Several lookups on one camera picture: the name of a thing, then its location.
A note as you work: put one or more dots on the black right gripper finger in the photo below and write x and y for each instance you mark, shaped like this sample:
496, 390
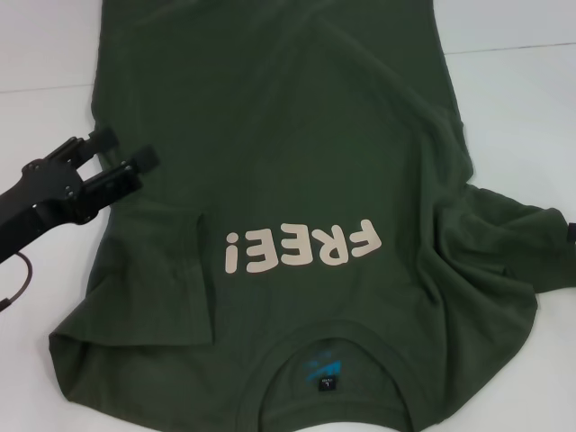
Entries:
572, 233

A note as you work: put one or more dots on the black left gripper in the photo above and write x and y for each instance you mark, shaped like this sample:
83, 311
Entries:
40, 198

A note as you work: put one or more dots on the dark green FREE t-shirt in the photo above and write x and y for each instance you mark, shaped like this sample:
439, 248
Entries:
270, 112

